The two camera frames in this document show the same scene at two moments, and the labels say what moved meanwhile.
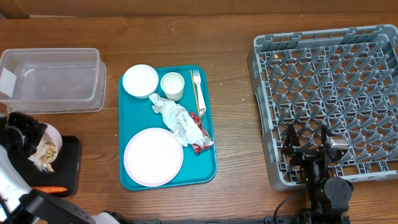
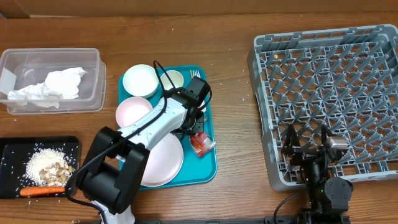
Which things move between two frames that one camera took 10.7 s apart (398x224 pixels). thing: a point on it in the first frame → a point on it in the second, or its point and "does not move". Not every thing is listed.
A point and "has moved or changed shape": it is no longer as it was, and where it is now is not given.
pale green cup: x=172 y=84 does not move
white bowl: x=140 y=81 does not move
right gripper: x=293 y=146 does not move
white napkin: x=178 y=121 has moved or changed shape
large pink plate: x=153 y=157 does not move
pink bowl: x=48 y=149 → x=130 y=109
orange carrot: x=50 y=189 does not move
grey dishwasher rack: x=346 y=79 does not move
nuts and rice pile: x=48 y=152 has moved or changed shape
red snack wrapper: x=207 y=140 has moved or changed shape
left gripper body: x=23 y=134 → x=197 y=127
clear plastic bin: x=53 y=81 does not move
